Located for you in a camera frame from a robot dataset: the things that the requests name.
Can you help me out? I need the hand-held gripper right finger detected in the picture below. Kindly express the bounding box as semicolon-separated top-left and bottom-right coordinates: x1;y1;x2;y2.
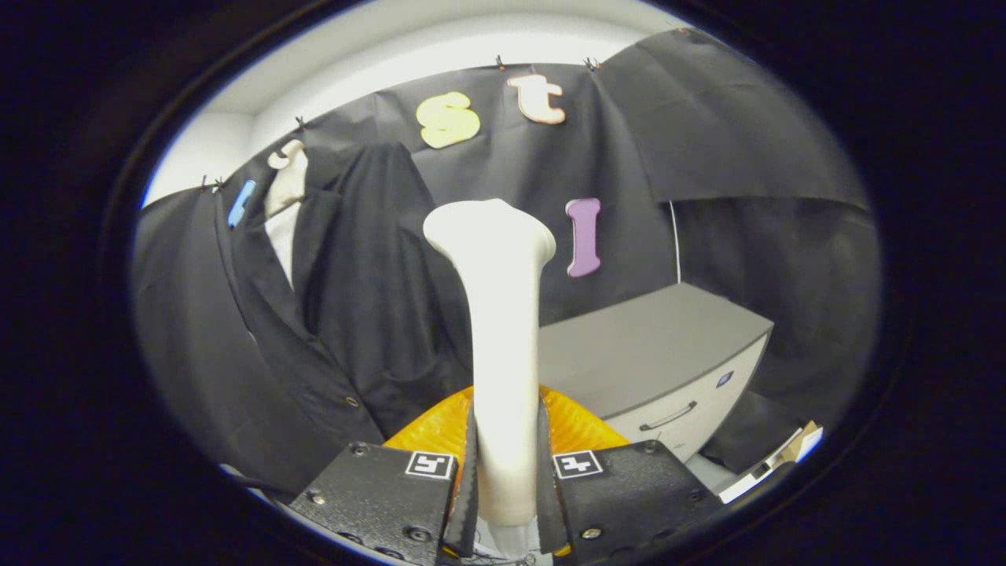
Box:
537;385;722;566

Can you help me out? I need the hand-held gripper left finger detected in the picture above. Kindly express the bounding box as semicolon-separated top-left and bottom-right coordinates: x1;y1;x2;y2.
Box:
289;385;479;566

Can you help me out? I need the black suit jacket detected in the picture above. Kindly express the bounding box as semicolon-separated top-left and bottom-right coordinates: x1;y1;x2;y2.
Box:
216;141;476;492

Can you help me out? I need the white clothes hanger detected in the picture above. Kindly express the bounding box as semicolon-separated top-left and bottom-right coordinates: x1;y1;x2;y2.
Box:
263;140;309;219

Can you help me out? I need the grey cabinet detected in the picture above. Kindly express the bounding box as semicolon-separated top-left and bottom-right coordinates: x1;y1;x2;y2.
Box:
537;283;775;465

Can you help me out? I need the white and brown box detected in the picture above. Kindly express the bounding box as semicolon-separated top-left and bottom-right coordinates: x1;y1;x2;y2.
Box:
717;421;824;505

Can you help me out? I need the black backdrop cloth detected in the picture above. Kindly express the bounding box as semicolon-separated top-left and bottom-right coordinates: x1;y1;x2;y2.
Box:
130;28;881;504

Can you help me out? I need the black drawer handle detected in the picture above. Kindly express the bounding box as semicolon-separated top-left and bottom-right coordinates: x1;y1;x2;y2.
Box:
638;401;699;432

